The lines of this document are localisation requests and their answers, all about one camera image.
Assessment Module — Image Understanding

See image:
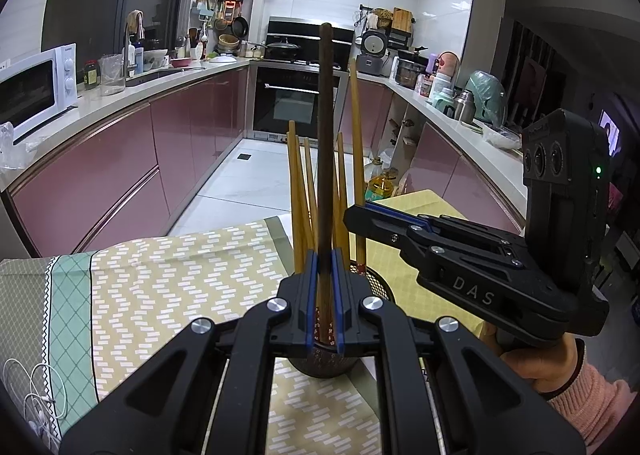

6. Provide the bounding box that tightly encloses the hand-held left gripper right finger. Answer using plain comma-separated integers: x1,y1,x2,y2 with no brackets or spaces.
330,248,586,455

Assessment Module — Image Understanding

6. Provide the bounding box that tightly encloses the person's right forearm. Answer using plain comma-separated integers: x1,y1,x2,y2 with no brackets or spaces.
545,337,640,455

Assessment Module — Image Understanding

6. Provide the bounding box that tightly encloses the black mesh utensil holder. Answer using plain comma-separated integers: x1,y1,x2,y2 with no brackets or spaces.
286,259,394,379

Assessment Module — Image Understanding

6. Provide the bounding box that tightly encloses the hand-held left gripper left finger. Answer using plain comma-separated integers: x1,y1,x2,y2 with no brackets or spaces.
60,249,322,455

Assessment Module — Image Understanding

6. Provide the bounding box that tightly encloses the bundle of bamboo chopsticks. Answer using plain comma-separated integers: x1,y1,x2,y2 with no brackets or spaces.
286,58,368,276

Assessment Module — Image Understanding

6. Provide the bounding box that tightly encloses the black range hood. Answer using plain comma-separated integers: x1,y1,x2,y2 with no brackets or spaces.
266,17,355,68

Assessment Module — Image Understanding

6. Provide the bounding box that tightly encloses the pink base cabinet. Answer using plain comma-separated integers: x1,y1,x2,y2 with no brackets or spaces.
340,75,526,236
7,66,251,258

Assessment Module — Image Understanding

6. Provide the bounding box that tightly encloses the patterned patchwork tablecloth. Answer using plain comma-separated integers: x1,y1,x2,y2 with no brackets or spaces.
0,189,493,455

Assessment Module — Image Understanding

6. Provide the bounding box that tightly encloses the built-in black oven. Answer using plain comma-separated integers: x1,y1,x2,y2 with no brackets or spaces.
252,66,346,143

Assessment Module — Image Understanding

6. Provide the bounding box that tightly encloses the steel cooking pot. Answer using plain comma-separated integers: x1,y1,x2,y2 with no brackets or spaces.
395,57,428,88

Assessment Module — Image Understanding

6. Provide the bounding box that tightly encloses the steel thermos flask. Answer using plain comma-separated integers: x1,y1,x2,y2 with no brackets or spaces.
457,90,476,124

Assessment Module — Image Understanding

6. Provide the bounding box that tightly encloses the white microwave oven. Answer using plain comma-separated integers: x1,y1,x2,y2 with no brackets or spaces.
0,43,80,146

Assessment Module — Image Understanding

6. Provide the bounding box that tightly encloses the cooking oil bottle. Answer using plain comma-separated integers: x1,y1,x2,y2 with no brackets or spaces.
364,170,401,203

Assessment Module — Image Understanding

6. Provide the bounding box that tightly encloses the green bagged appliance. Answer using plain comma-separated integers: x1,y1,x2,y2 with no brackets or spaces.
465,71,507,126

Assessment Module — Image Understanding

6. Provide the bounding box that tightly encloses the dark brown chopstick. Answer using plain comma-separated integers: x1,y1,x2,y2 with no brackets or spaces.
314,22,335,343

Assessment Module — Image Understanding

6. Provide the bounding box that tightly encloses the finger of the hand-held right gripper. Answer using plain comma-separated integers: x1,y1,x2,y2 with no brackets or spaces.
342,205,526,286
364,201,526,243

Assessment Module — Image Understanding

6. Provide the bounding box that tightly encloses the grey rice cooker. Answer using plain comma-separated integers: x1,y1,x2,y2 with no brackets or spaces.
357,30,390,76

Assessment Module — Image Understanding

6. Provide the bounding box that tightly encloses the steel kitchen faucet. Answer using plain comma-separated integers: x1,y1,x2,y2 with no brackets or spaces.
124,10,146,78

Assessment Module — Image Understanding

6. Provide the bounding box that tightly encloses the clear plastic bag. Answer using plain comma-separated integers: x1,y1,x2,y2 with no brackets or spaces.
0,121,38,170

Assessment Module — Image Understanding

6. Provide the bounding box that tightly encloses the black wok with lid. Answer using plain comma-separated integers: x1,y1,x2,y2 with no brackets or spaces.
264,37,303,60

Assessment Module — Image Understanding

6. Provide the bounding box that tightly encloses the pink kettle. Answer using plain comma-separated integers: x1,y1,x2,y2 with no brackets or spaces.
437,51,461,80

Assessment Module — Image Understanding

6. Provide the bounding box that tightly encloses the white earphone cable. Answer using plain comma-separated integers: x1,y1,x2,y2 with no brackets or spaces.
2,357,68,451

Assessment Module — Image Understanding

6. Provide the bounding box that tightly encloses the person's right hand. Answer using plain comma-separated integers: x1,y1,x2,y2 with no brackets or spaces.
482,322,583,398

